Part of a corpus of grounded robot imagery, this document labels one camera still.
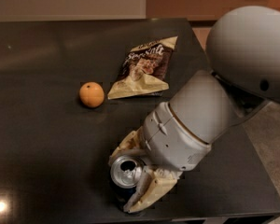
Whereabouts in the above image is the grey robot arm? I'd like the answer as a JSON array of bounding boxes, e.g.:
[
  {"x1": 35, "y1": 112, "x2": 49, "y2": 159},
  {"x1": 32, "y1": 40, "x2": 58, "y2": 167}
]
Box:
[{"x1": 108, "y1": 7, "x2": 280, "y2": 214}]

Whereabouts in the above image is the orange fruit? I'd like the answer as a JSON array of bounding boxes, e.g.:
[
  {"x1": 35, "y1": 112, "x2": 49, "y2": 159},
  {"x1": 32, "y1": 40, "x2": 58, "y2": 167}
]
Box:
[{"x1": 79, "y1": 82, "x2": 105, "y2": 108}]

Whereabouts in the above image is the brown cream chip bag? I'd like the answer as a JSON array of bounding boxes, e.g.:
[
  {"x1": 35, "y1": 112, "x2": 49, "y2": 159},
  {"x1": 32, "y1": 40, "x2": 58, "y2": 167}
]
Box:
[{"x1": 107, "y1": 36, "x2": 177, "y2": 100}]

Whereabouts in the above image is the blue pepsi can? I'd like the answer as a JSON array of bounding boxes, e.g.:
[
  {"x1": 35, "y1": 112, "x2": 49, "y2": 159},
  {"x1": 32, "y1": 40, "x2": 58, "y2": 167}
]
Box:
[{"x1": 109, "y1": 155, "x2": 145, "y2": 210}]

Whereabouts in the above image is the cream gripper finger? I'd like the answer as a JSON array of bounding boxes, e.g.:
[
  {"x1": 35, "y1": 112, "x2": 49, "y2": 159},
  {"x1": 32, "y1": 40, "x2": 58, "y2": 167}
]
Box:
[
  {"x1": 123, "y1": 166, "x2": 182, "y2": 214},
  {"x1": 108, "y1": 129, "x2": 147, "y2": 166}
]

